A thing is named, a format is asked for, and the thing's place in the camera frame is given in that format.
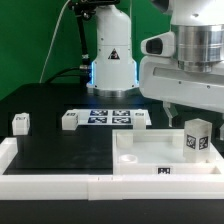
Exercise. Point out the white square tabletop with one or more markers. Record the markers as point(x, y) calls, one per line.
point(159, 151)

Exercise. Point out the white marker sheet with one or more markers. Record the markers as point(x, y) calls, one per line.
point(110, 116)

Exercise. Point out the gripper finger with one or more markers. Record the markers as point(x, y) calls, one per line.
point(170, 111)
point(221, 128)

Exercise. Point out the white U-shaped fence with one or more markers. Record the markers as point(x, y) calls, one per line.
point(109, 187)

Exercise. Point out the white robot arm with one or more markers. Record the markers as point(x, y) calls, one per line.
point(183, 66)

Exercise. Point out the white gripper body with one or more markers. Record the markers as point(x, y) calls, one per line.
point(161, 79)

